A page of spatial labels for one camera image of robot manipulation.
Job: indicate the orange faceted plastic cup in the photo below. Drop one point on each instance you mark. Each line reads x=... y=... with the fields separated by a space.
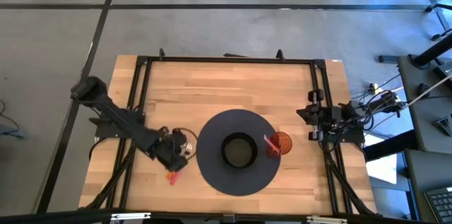
x=284 y=142

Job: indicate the black wedge shaped object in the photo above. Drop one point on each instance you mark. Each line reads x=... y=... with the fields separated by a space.
x=445 y=125

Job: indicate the blue grey floor object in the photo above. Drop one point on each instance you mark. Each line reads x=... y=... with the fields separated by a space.
x=14 y=134

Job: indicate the round dark woven placemat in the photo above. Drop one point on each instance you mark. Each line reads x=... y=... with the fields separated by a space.
x=212 y=167

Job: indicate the yellow white power strip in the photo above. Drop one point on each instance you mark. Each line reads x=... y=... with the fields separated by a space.
x=374 y=89

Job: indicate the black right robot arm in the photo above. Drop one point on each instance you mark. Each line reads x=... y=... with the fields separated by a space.
x=381 y=102

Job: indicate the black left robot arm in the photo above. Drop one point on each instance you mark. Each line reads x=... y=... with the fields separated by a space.
x=120 y=121

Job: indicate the black keyboard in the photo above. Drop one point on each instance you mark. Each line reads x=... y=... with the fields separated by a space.
x=441 y=203

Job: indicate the grey desk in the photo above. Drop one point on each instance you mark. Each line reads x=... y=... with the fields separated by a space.
x=423 y=121
x=420 y=174

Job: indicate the black aluminium table frame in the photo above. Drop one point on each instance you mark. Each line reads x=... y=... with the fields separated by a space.
x=282 y=60

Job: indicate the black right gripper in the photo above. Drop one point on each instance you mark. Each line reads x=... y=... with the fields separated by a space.
x=328 y=118

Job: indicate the white sheet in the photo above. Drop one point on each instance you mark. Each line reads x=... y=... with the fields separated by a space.
x=383 y=171

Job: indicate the black bowl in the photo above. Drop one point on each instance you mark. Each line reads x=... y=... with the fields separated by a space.
x=239 y=153

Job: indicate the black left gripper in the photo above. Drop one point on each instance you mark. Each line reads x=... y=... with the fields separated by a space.
x=169 y=144

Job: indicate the silver metal bracket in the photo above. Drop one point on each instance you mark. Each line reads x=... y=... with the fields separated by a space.
x=326 y=219
x=130 y=216

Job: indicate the black beam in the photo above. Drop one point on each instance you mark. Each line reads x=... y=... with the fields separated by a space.
x=388 y=146

